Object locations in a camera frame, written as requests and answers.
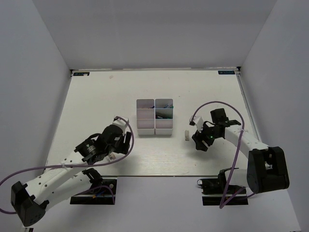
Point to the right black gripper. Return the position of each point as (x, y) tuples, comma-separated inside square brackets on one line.
[(198, 137)]

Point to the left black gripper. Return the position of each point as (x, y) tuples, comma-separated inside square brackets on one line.
[(123, 145)]

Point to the grey white eraser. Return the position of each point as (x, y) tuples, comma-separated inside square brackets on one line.
[(186, 135)]

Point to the green highlighter marker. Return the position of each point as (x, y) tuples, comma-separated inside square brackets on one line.
[(162, 117)]

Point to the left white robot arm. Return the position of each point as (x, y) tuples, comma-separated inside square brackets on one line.
[(34, 198)]

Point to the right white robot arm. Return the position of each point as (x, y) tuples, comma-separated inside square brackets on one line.
[(266, 168)]

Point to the left white organizer bin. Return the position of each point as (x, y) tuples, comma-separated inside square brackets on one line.
[(145, 117)]

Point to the white organizer bin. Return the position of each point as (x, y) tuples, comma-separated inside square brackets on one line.
[(145, 117), (163, 127)]

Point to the right white organizer bin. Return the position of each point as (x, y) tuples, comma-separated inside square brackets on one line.
[(163, 127)]

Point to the right blue corner label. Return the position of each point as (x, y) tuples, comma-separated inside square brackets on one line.
[(225, 72)]

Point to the blue corner label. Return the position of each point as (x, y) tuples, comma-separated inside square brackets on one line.
[(81, 73), (225, 72)]

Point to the left blue corner label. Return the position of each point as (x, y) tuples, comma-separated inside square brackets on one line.
[(81, 73)]

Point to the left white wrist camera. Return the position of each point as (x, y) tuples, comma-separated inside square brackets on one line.
[(121, 122)]

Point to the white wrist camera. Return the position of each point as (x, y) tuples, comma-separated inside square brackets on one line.
[(197, 121), (121, 122)]

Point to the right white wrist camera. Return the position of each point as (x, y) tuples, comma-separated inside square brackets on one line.
[(197, 121)]

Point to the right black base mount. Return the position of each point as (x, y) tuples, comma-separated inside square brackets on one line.
[(212, 193)]

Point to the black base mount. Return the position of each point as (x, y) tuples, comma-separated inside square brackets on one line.
[(104, 194), (212, 193)]

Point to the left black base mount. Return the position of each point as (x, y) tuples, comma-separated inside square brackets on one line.
[(104, 194)]

